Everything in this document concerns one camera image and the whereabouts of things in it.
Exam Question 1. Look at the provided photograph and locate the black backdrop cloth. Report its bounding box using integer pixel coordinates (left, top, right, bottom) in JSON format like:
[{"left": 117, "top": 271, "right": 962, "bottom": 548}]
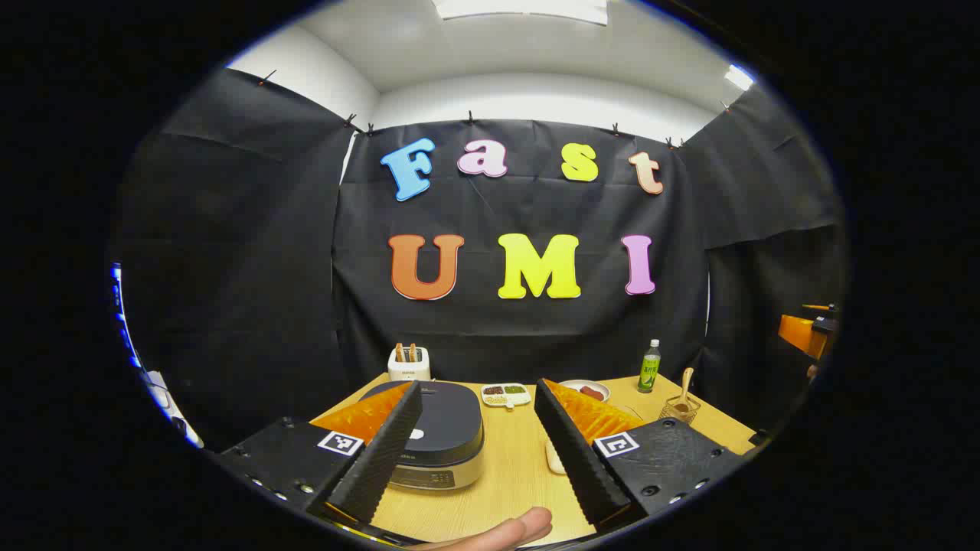
[{"left": 115, "top": 67, "right": 847, "bottom": 452}]

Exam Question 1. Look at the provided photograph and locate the row of black cloth clips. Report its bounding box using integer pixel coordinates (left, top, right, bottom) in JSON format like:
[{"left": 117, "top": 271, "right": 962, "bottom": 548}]
[{"left": 259, "top": 69, "right": 732, "bottom": 152}]

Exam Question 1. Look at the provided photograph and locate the silver black rice cooker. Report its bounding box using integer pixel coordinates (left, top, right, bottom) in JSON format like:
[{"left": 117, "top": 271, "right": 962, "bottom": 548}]
[{"left": 360, "top": 380, "right": 485, "bottom": 492}]

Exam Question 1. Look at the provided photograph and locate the green tea bottle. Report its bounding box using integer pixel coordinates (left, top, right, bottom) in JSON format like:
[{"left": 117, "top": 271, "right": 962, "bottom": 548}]
[{"left": 638, "top": 339, "right": 662, "bottom": 394}]

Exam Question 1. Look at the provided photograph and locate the large ceiling light panel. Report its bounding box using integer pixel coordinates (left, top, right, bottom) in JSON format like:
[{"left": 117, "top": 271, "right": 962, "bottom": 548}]
[{"left": 431, "top": 0, "right": 610, "bottom": 25}]

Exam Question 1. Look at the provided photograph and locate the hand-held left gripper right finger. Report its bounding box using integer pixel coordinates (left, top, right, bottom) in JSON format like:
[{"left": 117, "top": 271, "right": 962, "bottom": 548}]
[{"left": 534, "top": 377, "right": 747, "bottom": 533}]

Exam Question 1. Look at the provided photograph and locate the white toaster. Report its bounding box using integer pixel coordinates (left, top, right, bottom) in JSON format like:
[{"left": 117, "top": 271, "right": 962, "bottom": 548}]
[{"left": 387, "top": 344, "right": 431, "bottom": 382}]

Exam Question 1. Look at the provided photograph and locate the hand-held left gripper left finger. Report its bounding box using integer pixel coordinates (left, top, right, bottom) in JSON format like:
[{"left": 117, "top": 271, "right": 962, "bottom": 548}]
[{"left": 218, "top": 380, "right": 423, "bottom": 529}]

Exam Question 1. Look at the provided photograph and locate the white divided bean dish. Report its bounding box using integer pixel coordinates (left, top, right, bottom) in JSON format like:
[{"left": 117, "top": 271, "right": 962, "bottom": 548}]
[{"left": 481, "top": 383, "right": 532, "bottom": 410}]

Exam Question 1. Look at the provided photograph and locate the white round plate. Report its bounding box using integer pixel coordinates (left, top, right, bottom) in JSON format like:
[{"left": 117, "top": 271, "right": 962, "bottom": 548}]
[{"left": 559, "top": 380, "right": 612, "bottom": 403}]

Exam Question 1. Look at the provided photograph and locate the wire chopstick holder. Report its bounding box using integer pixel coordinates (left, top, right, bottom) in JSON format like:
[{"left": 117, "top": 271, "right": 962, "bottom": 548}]
[{"left": 660, "top": 393, "right": 701, "bottom": 425}]

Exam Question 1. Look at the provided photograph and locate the white side desk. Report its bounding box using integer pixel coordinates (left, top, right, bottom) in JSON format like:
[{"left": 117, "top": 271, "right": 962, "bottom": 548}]
[{"left": 144, "top": 370, "right": 204, "bottom": 449}]

